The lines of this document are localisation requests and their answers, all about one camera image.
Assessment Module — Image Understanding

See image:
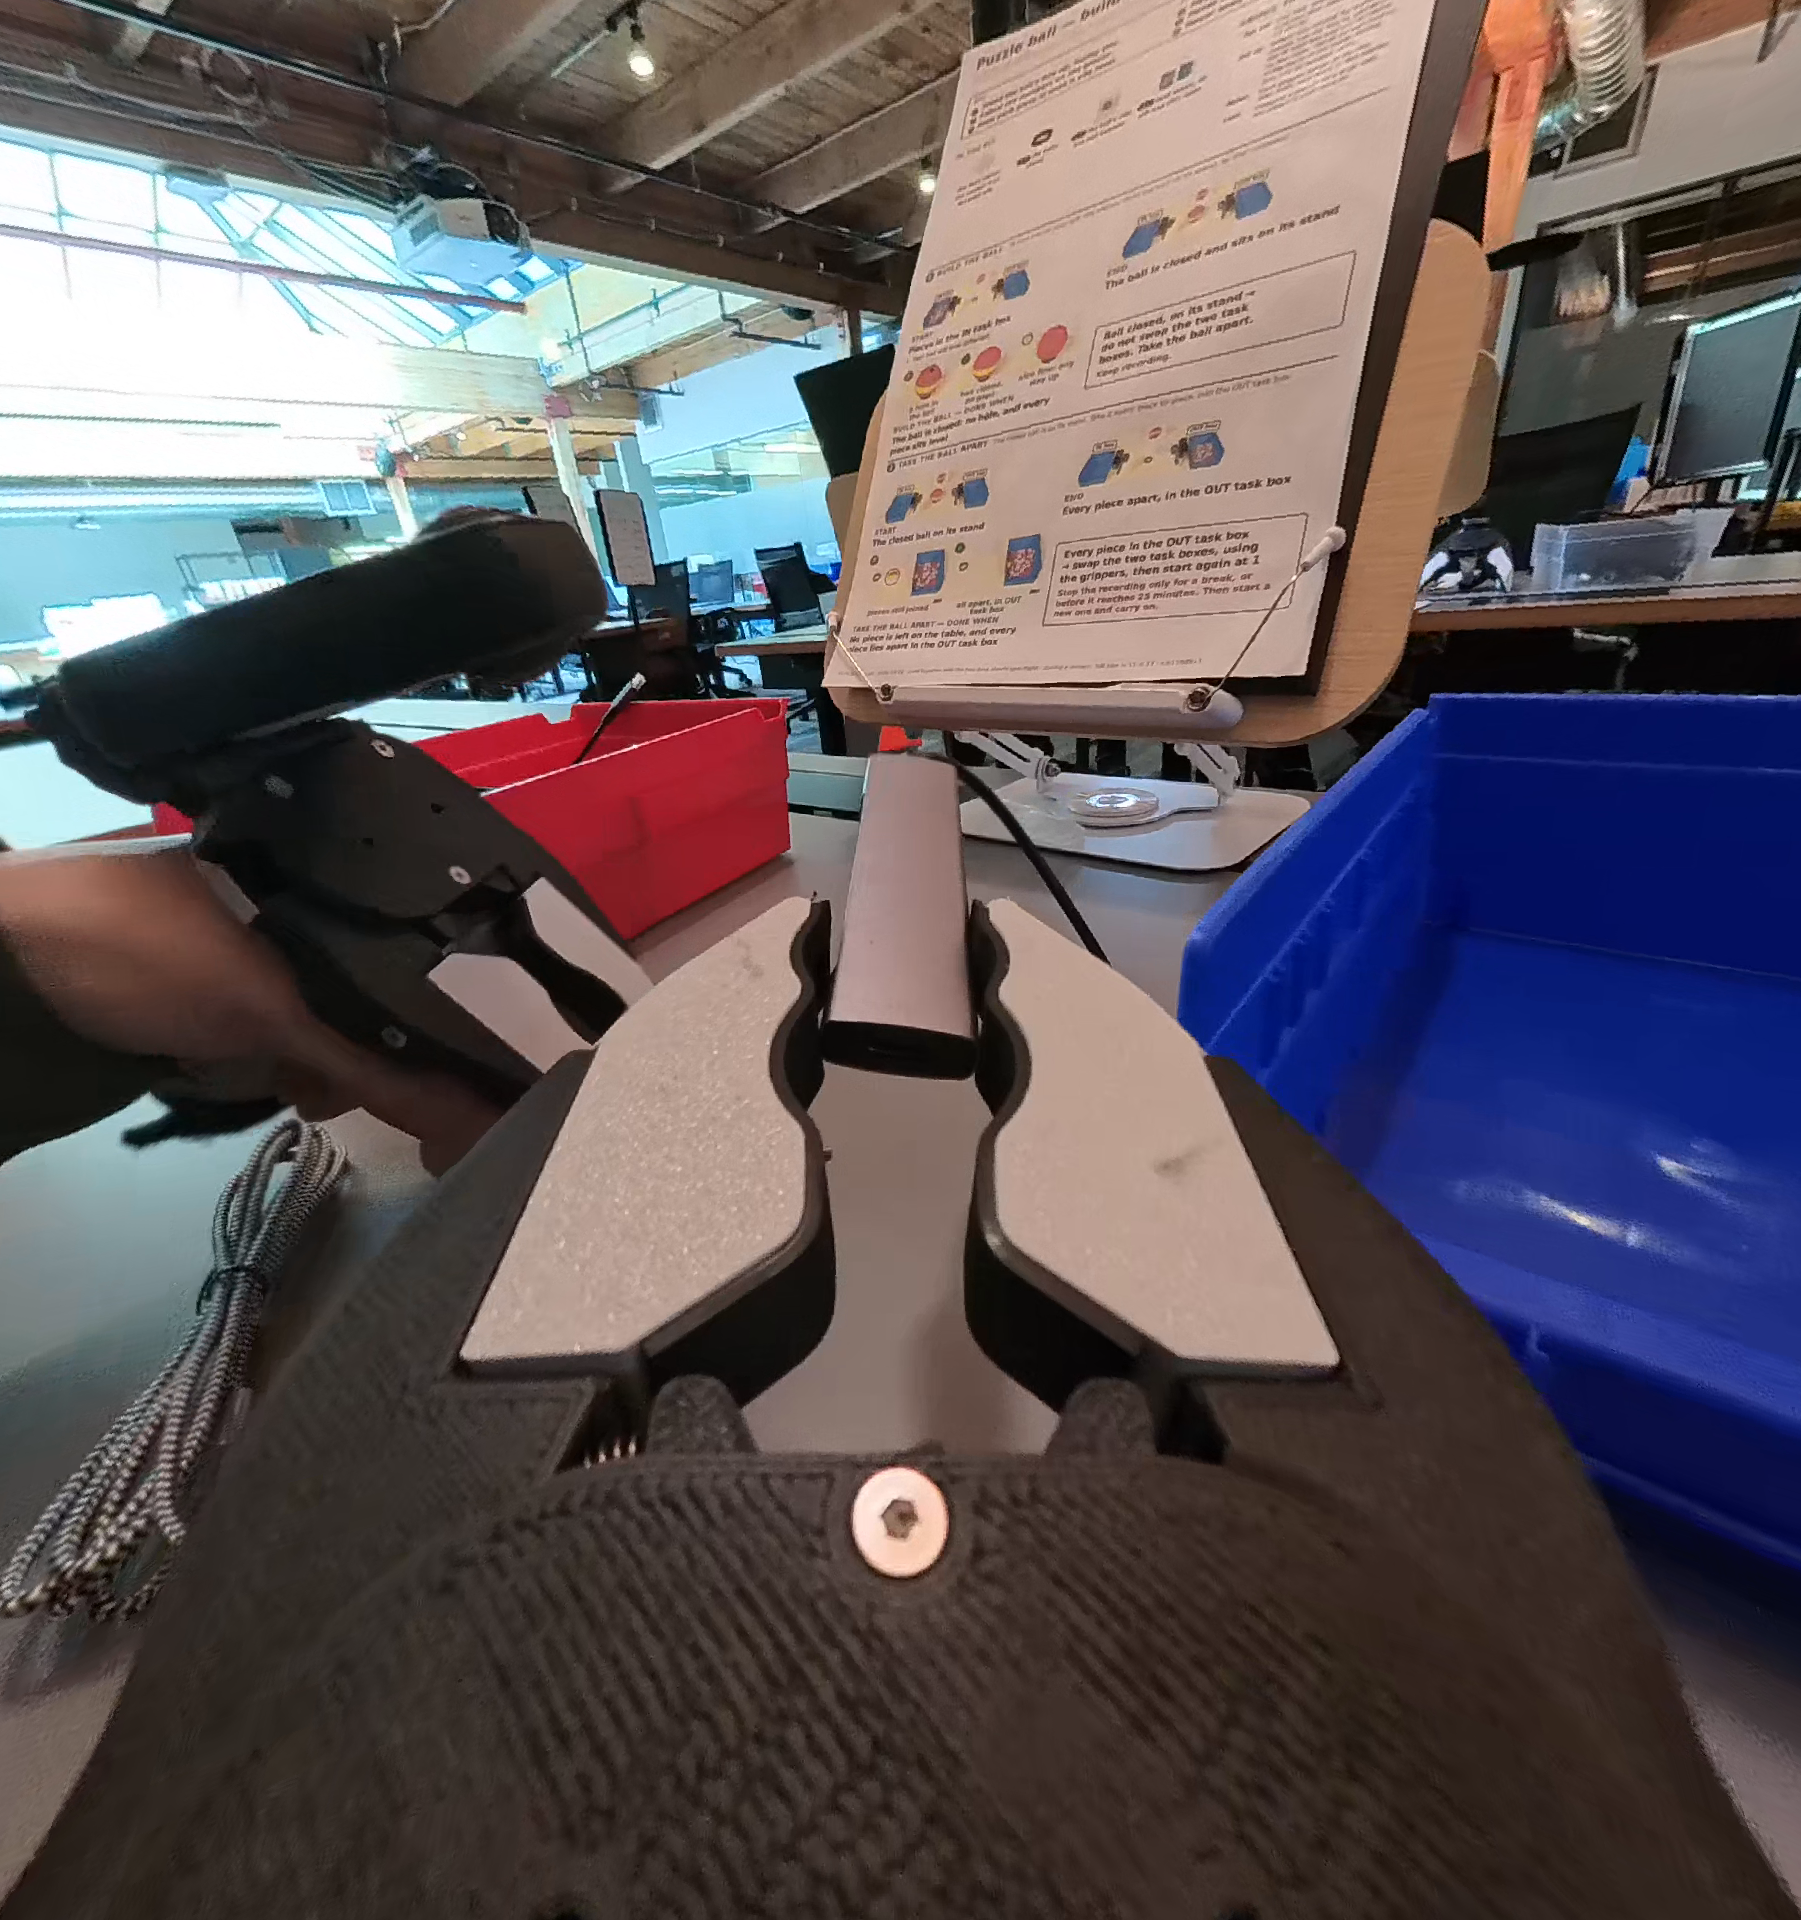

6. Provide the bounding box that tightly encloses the computer monitor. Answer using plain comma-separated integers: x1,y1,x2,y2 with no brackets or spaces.
1653,288,1801,501

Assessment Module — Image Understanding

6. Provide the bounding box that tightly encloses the printed instruction sheet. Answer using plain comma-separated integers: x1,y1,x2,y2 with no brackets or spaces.
824,0,1451,701

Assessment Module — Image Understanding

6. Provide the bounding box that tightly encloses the ceiling projector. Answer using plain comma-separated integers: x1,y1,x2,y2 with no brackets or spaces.
386,191,529,297

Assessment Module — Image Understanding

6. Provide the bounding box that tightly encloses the clear plastic container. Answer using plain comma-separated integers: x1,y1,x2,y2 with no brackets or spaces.
1529,512,1699,589

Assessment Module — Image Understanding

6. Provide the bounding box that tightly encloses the small document stand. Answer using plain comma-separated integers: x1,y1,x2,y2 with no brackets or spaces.
595,487,663,589

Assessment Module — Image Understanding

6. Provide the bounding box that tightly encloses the person's left forearm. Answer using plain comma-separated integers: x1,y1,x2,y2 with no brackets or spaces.
0,829,191,1219

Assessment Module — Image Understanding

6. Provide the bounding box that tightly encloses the black screen panel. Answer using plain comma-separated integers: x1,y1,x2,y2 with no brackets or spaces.
794,343,902,470

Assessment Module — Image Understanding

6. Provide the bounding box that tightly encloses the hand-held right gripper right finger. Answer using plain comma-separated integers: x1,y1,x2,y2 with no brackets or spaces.
966,897,1341,1407

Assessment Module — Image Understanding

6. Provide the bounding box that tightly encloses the braided usb-c cable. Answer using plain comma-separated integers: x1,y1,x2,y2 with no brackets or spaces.
0,1117,352,1625

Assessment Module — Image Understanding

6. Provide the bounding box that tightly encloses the grey usb hub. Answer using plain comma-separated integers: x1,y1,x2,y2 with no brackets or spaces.
821,755,981,1081

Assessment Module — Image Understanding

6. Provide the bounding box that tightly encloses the person's left hand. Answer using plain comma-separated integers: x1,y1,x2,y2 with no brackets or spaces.
0,851,500,1176

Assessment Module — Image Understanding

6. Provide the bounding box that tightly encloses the wooden document stand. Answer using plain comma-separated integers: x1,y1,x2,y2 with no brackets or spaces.
822,0,1505,875

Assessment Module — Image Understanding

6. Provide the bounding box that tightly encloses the blue plastic bin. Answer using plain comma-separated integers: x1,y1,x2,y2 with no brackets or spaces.
1180,694,1801,1599

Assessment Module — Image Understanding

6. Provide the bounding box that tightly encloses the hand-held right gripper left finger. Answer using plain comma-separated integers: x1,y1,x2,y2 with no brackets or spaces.
456,897,839,1407

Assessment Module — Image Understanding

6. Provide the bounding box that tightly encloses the red plastic bin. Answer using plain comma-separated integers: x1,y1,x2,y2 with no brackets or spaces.
150,695,794,942

